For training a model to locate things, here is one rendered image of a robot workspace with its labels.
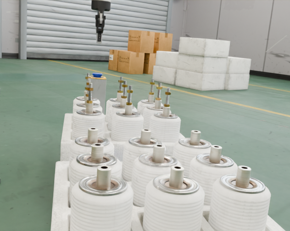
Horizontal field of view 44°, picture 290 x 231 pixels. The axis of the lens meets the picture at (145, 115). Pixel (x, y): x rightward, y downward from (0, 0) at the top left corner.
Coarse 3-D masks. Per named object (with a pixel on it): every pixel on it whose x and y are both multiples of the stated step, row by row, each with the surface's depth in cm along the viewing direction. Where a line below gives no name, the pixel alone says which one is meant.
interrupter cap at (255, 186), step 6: (234, 174) 65; (222, 180) 61; (228, 180) 62; (234, 180) 63; (252, 180) 63; (258, 180) 63; (228, 186) 59; (234, 186) 59; (252, 186) 61; (258, 186) 60; (264, 186) 60; (240, 192) 58; (246, 192) 57; (252, 192) 58; (258, 192) 58
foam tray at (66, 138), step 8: (64, 120) 128; (64, 128) 115; (104, 128) 119; (64, 136) 106; (104, 136) 111; (64, 144) 100; (120, 144) 103; (168, 144) 107; (64, 152) 101; (120, 152) 104; (168, 152) 107; (64, 160) 101; (120, 160) 104
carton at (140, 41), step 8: (136, 32) 501; (144, 32) 495; (152, 32) 504; (128, 40) 516; (136, 40) 502; (144, 40) 498; (152, 40) 507; (128, 48) 517; (136, 48) 503; (144, 48) 501; (152, 48) 510
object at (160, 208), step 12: (156, 192) 56; (204, 192) 58; (156, 204) 55; (168, 204) 54; (180, 204) 54; (192, 204) 55; (144, 216) 59; (156, 216) 56; (168, 216) 55; (180, 216) 55; (192, 216) 55; (144, 228) 58; (156, 228) 56; (168, 228) 55; (180, 228) 55; (192, 228) 56
